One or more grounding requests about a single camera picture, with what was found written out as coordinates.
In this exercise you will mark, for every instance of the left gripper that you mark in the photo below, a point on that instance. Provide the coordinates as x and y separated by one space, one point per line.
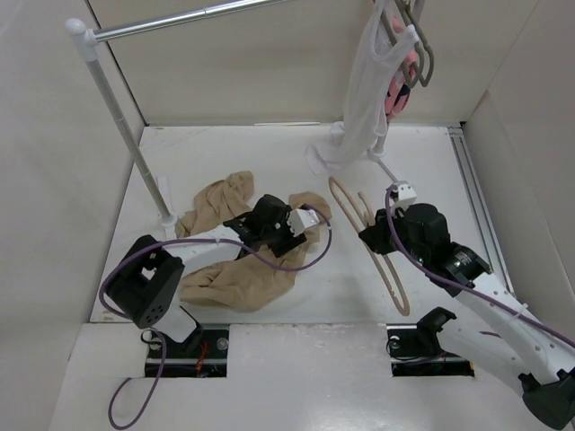
288 240

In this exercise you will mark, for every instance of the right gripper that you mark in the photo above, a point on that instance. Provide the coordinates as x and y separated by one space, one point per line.
376 233

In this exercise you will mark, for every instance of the wooden clothes hanger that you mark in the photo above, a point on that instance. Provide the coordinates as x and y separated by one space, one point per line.
363 222

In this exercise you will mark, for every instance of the beige t shirt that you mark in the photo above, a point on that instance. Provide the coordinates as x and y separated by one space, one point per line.
245 285

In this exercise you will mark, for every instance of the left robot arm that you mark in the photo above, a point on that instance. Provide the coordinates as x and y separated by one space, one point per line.
144 286

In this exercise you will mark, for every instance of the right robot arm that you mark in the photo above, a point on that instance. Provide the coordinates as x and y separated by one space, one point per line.
533 360

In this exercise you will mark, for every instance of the grey clothes hanger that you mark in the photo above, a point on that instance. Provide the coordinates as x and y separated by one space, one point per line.
422 69

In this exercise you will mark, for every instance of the white tank top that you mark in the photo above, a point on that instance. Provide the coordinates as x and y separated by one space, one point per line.
376 63

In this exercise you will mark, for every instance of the pink patterned garment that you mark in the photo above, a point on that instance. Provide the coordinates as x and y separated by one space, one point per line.
399 92

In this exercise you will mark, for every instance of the white clothes rack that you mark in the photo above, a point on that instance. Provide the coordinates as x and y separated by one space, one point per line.
86 41

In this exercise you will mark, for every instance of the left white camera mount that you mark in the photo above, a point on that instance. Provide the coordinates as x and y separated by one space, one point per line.
300 220

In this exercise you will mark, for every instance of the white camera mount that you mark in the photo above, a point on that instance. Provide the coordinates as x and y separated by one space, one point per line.
403 194
300 220

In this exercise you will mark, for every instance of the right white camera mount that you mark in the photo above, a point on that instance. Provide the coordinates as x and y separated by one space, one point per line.
403 194

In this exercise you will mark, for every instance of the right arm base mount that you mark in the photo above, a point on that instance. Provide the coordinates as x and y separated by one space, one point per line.
410 356

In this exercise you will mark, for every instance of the aluminium rail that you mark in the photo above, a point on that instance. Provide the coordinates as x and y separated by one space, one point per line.
480 211

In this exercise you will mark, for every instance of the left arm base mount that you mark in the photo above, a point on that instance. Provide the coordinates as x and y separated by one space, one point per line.
204 356

